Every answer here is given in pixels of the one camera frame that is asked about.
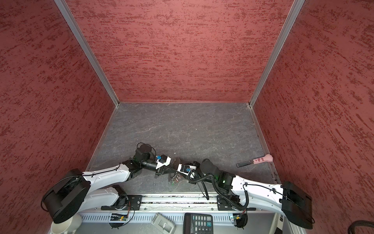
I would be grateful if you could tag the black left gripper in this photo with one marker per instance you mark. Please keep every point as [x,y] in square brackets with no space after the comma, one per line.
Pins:
[167,170]

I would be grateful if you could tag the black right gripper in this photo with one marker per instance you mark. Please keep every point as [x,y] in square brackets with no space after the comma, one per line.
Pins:
[193,181]

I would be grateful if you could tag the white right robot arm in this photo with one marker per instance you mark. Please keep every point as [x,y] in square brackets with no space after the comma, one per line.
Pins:
[286,199]

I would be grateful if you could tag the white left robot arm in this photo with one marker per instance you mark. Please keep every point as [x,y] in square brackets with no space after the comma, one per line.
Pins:
[79,191]

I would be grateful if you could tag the black desk calculator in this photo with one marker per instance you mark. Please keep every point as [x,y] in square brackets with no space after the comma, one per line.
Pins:
[197,223]

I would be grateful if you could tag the grey plastic device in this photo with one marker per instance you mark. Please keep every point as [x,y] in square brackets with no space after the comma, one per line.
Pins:
[162,224]

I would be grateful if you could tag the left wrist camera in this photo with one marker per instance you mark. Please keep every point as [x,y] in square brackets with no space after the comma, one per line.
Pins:
[162,160]

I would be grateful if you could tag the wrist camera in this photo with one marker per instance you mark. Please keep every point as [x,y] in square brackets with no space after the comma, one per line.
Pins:
[162,160]
[185,169]

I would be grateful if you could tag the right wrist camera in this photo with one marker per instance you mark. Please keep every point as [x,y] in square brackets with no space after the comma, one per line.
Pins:
[185,169]

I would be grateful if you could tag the aluminium mounting rail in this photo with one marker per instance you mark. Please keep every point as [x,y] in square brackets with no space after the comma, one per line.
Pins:
[163,203]

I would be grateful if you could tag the pink handled knife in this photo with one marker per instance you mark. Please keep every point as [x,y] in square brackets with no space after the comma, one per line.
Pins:
[266,158]

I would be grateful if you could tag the aluminium corner post left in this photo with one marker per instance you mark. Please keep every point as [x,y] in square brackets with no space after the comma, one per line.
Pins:
[74,27]

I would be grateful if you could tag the aluminium corner post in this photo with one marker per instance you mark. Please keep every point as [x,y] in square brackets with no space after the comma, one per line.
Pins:
[74,27]
[286,28]

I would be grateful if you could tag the aluminium corner post right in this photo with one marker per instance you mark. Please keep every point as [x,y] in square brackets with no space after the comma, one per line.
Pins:
[286,28]

